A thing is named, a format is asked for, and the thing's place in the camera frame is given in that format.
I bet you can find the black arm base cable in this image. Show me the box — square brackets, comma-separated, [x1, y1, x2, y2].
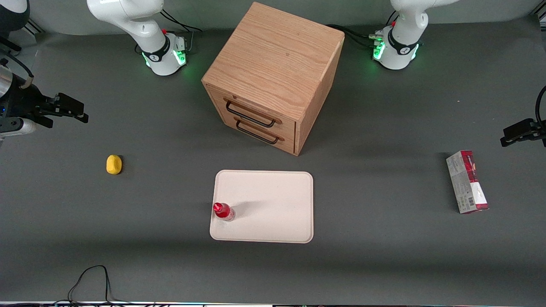
[326, 24, 378, 48]
[161, 5, 203, 33]

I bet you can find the black left arm base cable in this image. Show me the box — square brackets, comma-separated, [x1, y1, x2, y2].
[326, 24, 378, 48]

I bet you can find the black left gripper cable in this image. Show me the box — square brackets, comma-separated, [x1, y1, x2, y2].
[535, 85, 546, 125]

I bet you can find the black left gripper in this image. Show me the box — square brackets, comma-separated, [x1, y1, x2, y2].
[500, 119, 546, 148]

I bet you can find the black looped table cable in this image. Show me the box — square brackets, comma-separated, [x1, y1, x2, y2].
[67, 265, 131, 306]

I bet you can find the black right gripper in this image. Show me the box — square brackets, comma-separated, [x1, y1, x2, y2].
[0, 75, 89, 129]

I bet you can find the black metal drawer handle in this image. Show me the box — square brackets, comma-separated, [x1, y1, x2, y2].
[235, 119, 280, 145]
[225, 100, 277, 128]

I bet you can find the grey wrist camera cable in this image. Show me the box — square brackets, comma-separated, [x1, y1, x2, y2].
[0, 36, 35, 90]

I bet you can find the wooden two-drawer cabinet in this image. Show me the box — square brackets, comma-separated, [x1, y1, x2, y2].
[201, 2, 345, 156]

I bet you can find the wooden drawer front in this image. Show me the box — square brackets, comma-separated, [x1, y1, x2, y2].
[222, 115, 296, 154]
[211, 87, 297, 138]

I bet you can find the red coke bottle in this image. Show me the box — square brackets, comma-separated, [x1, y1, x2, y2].
[213, 202, 235, 222]

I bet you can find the black right arm base cable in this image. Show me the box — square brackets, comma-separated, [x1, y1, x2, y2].
[161, 5, 203, 33]

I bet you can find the red plaid cardboard box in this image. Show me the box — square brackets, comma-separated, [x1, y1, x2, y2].
[446, 150, 490, 214]

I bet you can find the yellow toy lemon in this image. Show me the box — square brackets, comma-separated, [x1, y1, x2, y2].
[106, 154, 123, 175]

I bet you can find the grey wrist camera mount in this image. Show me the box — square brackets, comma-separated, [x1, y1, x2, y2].
[0, 118, 38, 148]

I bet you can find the cream plastic tray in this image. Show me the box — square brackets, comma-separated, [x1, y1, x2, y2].
[209, 170, 314, 244]

